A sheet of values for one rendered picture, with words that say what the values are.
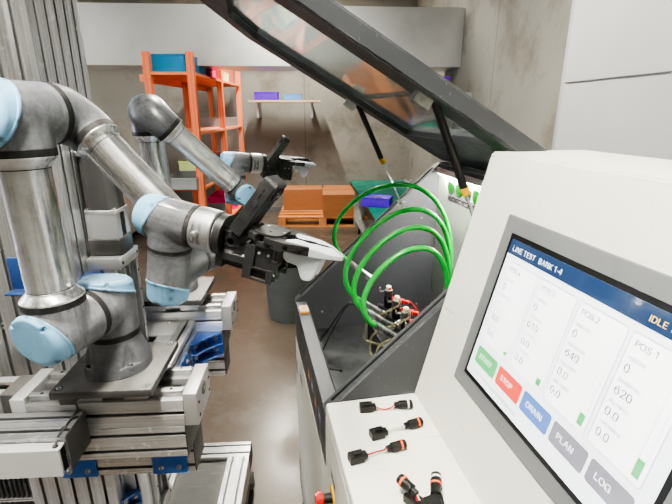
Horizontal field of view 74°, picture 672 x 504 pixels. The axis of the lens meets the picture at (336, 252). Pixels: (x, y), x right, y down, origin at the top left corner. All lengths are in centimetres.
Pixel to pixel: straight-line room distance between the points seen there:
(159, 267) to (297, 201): 619
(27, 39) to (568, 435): 129
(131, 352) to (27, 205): 41
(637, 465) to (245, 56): 500
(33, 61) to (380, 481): 115
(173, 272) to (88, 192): 57
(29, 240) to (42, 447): 46
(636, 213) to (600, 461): 32
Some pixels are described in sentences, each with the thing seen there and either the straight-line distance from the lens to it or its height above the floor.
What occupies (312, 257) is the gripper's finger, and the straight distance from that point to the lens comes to 69.
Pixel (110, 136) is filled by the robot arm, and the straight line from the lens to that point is 103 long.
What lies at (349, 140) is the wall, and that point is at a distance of 755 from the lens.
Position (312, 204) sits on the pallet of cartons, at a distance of 697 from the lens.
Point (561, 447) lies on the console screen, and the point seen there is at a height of 118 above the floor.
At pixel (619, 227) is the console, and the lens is 72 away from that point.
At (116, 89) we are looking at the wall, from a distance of 806.
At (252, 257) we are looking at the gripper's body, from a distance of 72.
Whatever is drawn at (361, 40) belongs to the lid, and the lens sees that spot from 89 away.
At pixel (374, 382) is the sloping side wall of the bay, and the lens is 110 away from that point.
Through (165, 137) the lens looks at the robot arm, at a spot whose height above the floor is 155.
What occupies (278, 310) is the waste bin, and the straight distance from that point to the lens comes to 362.
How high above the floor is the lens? 163
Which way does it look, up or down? 18 degrees down
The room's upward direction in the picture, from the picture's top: straight up
